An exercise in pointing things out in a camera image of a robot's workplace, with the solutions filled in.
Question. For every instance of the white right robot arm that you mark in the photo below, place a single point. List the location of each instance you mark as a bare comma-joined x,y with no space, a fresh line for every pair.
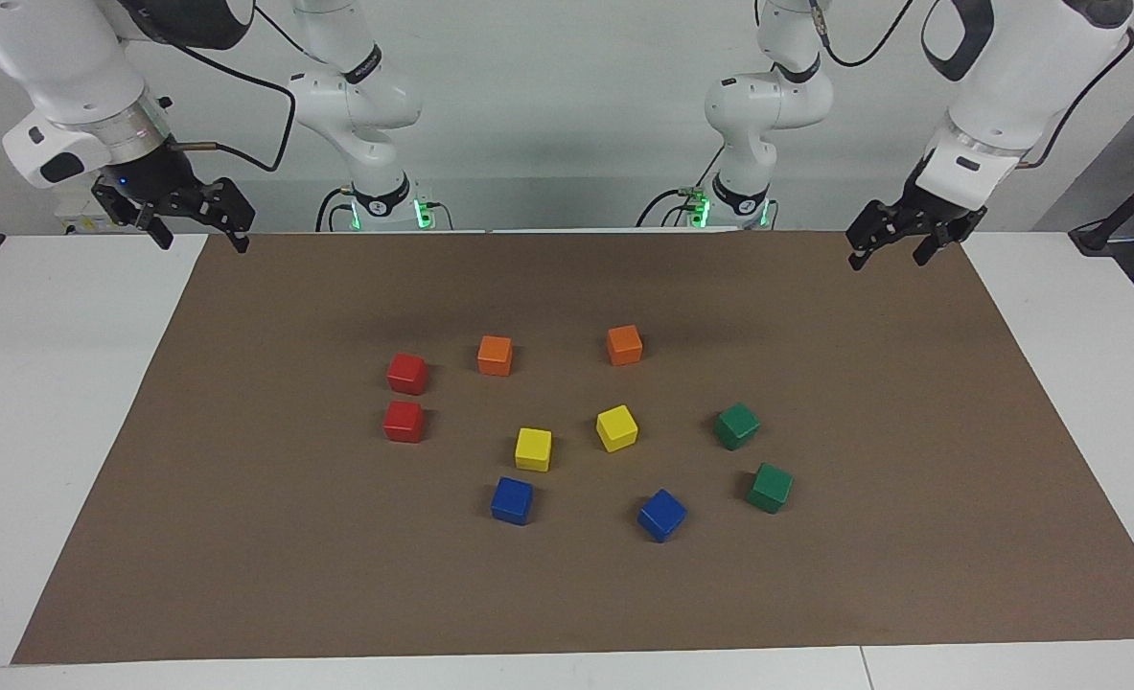
58,57

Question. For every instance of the yellow wooden cube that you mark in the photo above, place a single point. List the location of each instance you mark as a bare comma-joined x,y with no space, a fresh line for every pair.
616,427
533,448

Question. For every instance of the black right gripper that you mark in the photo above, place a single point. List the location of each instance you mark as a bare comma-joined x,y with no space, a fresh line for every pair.
159,180

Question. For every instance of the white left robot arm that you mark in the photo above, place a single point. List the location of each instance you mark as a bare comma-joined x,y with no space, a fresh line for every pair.
1007,86

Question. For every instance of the blue wooden cube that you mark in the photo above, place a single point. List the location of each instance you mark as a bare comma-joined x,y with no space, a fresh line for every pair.
661,515
512,499

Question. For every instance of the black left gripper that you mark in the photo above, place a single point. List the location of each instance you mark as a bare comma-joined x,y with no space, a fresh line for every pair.
940,213

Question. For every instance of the red wooden cube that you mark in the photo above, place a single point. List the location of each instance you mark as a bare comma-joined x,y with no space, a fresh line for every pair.
404,422
406,374

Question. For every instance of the black stand pole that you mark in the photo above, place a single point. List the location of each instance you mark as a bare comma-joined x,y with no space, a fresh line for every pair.
1127,206

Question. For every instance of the brown paper table mat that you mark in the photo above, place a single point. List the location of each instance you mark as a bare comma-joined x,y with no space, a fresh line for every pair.
241,537

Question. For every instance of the green wooden cube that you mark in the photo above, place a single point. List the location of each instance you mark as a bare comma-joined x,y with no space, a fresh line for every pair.
736,425
769,487

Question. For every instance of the orange wooden cube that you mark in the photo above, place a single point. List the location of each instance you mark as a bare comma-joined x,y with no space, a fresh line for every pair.
624,344
495,355

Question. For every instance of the white power strip box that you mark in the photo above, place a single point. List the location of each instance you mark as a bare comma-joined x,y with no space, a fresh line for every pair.
73,206

